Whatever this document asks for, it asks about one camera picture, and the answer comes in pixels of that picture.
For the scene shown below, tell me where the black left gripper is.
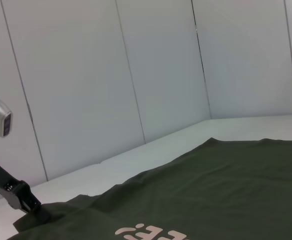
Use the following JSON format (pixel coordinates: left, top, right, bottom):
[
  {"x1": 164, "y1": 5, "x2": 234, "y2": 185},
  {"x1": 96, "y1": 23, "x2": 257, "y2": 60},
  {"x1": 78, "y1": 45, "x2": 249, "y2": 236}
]
[{"x1": 0, "y1": 156, "x2": 53, "y2": 222}]

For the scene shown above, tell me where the dark green printed t-shirt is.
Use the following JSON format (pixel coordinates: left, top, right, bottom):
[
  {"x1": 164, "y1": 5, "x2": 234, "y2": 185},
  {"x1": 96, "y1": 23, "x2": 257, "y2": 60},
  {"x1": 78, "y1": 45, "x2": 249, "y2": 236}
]
[{"x1": 12, "y1": 137, "x2": 292, "y2": 240}]

